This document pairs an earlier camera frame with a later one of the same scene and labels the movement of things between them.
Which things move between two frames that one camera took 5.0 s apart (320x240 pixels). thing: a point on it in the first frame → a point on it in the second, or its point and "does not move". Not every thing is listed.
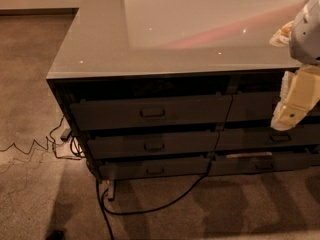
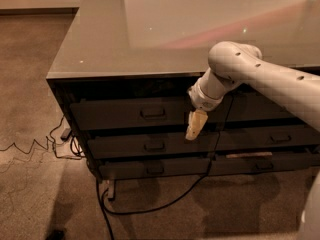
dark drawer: x=223 y=165 does not move
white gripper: x=306 y=37 → x=204 y=101
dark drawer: x=209 y=110 does not move
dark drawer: x=267 y=138 does not move
